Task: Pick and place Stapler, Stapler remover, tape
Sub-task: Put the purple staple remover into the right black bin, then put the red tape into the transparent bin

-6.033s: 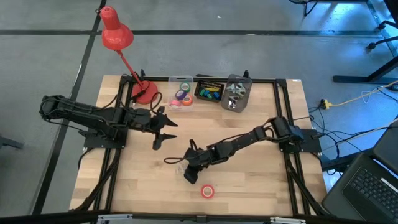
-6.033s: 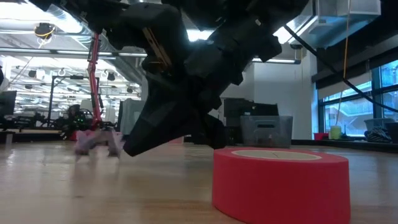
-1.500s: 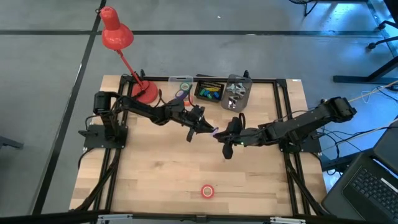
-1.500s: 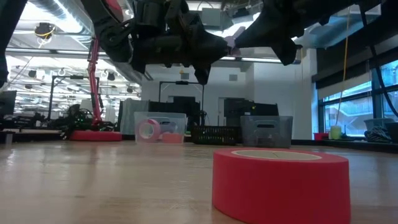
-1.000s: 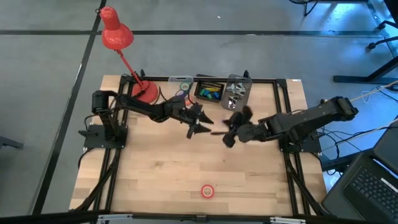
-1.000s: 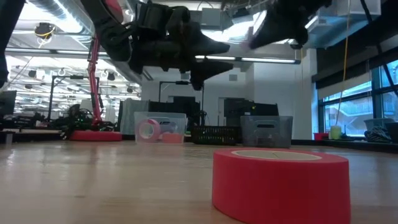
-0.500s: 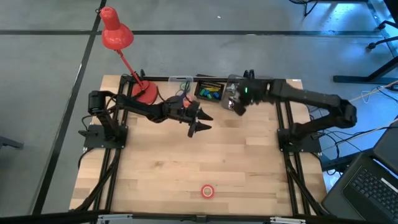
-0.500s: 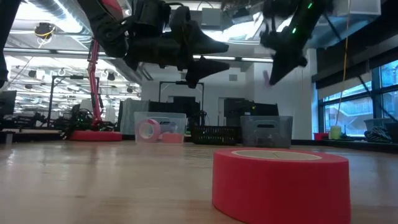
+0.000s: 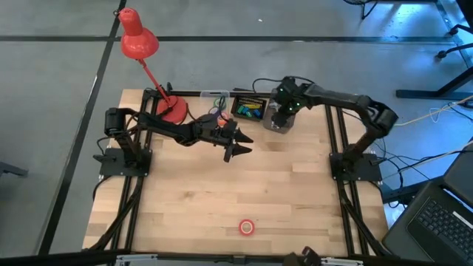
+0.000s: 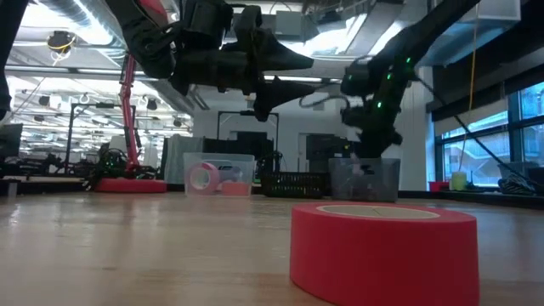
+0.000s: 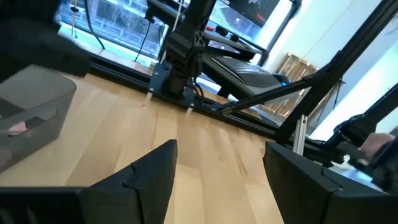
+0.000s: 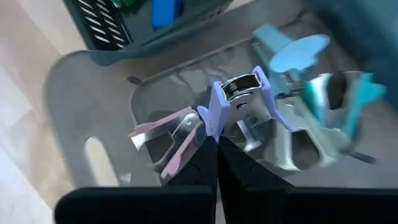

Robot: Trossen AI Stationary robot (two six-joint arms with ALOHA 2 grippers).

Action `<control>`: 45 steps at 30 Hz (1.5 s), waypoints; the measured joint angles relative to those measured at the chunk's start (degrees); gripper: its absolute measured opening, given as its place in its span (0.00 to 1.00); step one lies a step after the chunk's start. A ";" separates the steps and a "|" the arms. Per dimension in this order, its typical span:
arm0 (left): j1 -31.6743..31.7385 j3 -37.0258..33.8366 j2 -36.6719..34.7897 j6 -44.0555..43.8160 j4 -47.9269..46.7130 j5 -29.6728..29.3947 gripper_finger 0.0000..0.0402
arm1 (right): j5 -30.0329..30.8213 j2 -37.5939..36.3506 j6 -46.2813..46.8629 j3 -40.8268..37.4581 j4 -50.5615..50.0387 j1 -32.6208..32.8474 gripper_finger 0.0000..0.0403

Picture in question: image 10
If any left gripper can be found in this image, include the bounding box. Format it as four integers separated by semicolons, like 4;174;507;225
169;0;318;122

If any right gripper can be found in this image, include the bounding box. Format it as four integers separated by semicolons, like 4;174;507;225
342;57;416;159

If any orange tape roll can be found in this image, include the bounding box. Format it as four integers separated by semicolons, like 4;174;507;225
220;181;251;197

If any red tape roll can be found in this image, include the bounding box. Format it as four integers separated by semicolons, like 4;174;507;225
290;201;480;306

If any ceiling light strip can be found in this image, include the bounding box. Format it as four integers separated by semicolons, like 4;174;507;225
263;75;366;85

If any grey translucent bin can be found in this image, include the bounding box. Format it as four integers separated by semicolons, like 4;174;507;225
327;157;401;203

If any black cabinet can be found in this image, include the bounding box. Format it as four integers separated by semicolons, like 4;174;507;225
305;133;362;171
203;131;275;171

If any light green cup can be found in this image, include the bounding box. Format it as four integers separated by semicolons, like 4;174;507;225
450;171;468;191

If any black slotted basket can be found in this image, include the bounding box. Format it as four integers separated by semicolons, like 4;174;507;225
260;171;329;200

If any clear plastic bin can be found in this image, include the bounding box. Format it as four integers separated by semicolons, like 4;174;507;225
183;152;256;198

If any large window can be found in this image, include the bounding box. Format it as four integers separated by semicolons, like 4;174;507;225
433;80;544;192

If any black office desk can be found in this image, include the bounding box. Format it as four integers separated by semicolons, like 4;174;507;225
420;189;544;209

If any grey cloth cover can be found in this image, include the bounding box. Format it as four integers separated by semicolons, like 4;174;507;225
163;134;205;185

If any striped bag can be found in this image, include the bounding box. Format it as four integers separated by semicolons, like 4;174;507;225
497;169;535;196

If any red desk lamp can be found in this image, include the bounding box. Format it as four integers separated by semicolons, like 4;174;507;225
93;0;169;195

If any black equipment pile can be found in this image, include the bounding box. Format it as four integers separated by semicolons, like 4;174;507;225
25;144;159;188

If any black pipe stand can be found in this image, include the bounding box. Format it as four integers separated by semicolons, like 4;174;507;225
65;101;138;176

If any person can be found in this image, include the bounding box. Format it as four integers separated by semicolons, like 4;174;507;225
0;0;29;124

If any black monitor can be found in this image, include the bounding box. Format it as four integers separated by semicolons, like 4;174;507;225
0;123;24;159

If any grey ceiling duct box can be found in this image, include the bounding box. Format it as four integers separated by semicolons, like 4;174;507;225
275;10;320;42

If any black right camera cable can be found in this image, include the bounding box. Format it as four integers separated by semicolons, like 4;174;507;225
298;82;352;110

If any black pipe frame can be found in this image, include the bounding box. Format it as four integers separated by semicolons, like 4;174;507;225
216;110;281;169

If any yellow rope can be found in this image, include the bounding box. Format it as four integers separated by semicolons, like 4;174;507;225
461;3;479;173

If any black ceiling cable reel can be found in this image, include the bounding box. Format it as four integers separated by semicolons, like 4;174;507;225
46;30;77;55

